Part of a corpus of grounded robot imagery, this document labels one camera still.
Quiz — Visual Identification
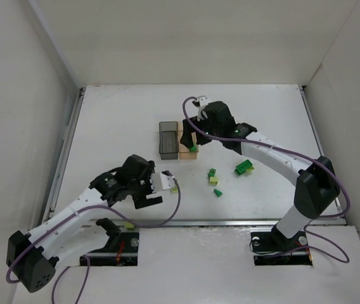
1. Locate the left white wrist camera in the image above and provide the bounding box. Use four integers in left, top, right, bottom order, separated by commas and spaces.
150, 171, 177, 193

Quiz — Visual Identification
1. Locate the small dark green lego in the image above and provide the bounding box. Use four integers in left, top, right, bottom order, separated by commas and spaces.
208, 168, 216, 178

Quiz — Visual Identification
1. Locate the grey transparent container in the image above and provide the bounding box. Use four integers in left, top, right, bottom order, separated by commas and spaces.
158, 121, 179, 160

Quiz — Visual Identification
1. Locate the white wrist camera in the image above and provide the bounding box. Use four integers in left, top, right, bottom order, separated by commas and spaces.
192, 96, 210, 121
150, 171, 177, 193

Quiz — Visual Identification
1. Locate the aluminium front rail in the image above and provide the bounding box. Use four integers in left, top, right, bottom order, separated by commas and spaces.
42, 218, 347, 228

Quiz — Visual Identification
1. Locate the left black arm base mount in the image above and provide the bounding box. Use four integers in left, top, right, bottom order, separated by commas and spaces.
86, 218, 139, 267

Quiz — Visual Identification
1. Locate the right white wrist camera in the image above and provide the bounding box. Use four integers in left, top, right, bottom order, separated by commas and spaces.
192, 96, 210, 121

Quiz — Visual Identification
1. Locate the orange transparent container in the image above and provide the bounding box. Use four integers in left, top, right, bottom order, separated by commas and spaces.
177, 121, 198, 160

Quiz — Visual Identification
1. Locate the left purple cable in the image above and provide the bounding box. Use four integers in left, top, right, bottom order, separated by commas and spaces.
6, 179, 183, 303

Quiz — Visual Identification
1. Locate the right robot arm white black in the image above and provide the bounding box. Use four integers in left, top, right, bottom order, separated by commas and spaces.
181, 96, 341, 251

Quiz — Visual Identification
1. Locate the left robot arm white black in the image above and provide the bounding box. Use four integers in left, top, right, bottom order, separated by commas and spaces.
6, 155, 175, 293

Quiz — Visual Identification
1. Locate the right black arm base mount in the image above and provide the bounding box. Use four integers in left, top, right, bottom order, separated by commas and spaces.
249, 231, 312, 266

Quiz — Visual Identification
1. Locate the dark green long lego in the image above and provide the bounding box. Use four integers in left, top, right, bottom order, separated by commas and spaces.
235, 160, 253, 175

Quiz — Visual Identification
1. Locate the pale yellow-green small lego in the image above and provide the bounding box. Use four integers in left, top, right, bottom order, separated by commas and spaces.
209, 177, 219, 186

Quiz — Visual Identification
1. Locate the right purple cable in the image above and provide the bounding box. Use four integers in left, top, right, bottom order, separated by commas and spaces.
182, 96, 350, 263

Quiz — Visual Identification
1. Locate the purple cable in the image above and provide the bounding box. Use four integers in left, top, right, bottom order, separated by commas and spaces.
182, 96, 350, 263
6, 179, 183, 303

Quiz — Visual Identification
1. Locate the dark green sloped lego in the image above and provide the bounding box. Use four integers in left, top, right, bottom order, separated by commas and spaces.
214, 189, 222, 197

